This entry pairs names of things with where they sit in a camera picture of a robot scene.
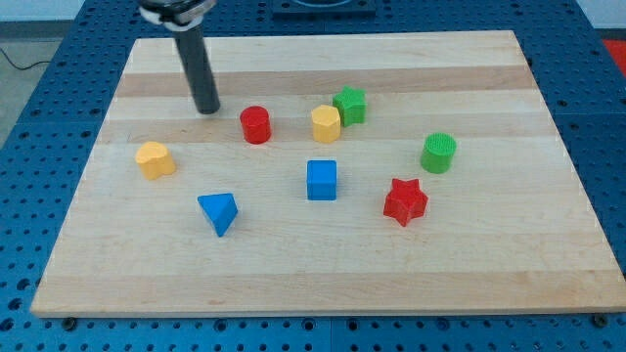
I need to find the red cylinder block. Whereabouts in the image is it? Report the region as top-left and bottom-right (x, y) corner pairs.
(240, 106), (272, 145)

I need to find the yellow hexagon block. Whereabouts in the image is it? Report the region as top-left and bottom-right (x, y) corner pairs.
(311, 105), (341, 144)

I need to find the blue cube block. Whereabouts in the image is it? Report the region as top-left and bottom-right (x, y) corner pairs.
(306, 160), (337, 200)

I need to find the wooden board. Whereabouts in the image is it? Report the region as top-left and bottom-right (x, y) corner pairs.
(30, 30), (625, 318)

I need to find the green star block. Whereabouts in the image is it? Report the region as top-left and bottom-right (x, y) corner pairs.
(333, 86), (367, 127)

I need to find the red star block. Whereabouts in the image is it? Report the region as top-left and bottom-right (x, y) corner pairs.
(383, 178), (428, 227)

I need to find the blue triangle block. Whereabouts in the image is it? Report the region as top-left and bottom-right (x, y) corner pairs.
(197, 193), (239, 238)

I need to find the green cylinder block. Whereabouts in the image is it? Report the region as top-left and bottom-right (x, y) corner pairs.
(420, 132), (457, 174)

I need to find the yellow heart block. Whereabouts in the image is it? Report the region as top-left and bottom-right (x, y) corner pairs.
(135, 141), (177, 180)

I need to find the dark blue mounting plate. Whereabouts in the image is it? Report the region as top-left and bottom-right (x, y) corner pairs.
(269, 0), (377, 18)

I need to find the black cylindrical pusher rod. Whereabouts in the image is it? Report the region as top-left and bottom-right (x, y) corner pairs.
(174, 24), (221, 114)

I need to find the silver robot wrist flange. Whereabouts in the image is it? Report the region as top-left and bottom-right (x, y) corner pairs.
(138, 0), (217, 32)

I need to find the red object at edge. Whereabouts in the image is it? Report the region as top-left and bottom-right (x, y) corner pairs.
(603, 39), (626, 75)

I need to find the black cable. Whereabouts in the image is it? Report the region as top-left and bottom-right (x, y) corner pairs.
(0, 47), (53, 71)

